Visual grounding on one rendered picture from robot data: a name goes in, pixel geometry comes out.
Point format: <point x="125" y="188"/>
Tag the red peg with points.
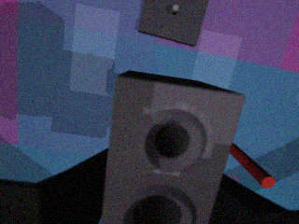
<point x="257" y="171"/>

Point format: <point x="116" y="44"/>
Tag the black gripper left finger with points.
<point x="74" y="196"/>

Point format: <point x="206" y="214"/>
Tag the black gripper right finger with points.
<point x="236" y="204"/>

